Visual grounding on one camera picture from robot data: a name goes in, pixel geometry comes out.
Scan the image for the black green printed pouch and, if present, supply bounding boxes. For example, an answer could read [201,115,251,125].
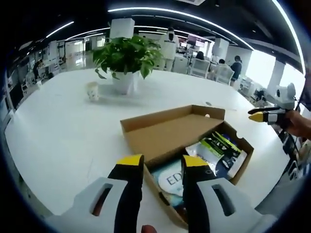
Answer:
[198,131,242,158]

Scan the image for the ceiling air vent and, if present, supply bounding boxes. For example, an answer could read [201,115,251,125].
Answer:
[174,0,207,7]

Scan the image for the person's left hand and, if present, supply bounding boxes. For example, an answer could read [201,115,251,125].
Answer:
[141,224,159,233]

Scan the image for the white office chair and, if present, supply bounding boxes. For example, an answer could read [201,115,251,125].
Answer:
[189,58,211,79]
[215,64,235,85]

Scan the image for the blue soft wipes pack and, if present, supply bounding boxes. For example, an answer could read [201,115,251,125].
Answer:
[148,159,188,220]

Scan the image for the white paper cup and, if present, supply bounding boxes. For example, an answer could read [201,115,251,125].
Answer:
[86,82,100,102]

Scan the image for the person's right hand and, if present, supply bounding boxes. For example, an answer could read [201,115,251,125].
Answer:
[282,110,311,140]

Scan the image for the long ceiling light strip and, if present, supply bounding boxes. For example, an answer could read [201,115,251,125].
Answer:
[107,6,255,51]
[271,0,306,74]

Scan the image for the brown cardboard shoe box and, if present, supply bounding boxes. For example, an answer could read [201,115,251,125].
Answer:
[120,104,255,230]

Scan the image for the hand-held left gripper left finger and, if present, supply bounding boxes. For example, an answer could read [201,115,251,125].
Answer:
[48,153,145,233]

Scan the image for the green potted plant white pot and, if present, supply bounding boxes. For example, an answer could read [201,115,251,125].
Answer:
[93,35,163,95]

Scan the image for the white table socket panel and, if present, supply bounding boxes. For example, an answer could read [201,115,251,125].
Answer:
[205,101,238,112]

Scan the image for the large display screen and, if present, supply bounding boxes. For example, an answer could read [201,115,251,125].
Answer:
[187,33,206,48]

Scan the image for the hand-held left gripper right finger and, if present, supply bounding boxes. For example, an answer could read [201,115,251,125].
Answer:
[182,154,277,233]

